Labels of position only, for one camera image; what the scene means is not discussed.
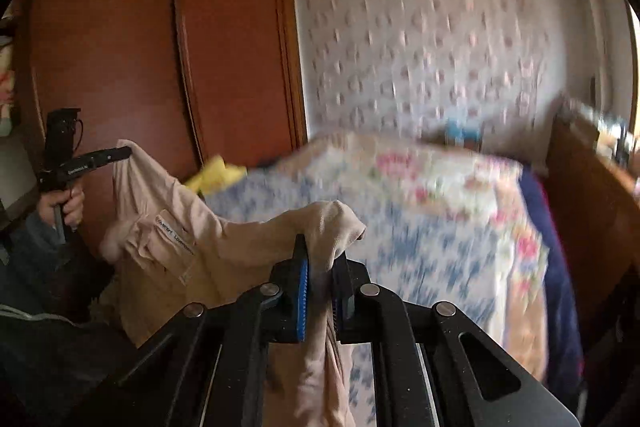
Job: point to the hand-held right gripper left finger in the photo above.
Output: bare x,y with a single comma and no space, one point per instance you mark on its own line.
300,297

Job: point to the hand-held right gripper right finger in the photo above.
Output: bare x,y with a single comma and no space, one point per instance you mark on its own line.
345,307

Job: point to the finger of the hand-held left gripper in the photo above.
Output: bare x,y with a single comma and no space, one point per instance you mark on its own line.
112,154

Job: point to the beige printed t-shirt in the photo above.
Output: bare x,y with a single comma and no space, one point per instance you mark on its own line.
160,217

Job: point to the person's left forearm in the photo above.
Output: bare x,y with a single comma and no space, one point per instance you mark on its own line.
35,242

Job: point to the person's left hand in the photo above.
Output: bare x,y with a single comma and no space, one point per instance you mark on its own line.
72,204

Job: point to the wooden wardrobe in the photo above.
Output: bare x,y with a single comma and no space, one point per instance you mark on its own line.
125,57

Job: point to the yellow plush toy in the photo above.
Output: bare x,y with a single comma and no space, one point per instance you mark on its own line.
215,174

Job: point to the blue box at bedhead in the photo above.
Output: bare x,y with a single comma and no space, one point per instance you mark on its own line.
462,134

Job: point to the person's dark clothing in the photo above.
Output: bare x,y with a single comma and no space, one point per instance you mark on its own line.
60,357

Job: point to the navy blue blanket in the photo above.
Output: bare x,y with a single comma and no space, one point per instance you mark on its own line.
555,257

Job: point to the wooden side cabinet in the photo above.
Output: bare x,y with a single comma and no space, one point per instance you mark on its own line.
590,217

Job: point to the circle patterned curtain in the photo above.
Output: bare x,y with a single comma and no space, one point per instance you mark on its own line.
425,57

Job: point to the white window drape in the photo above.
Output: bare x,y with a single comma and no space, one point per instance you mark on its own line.
595,17

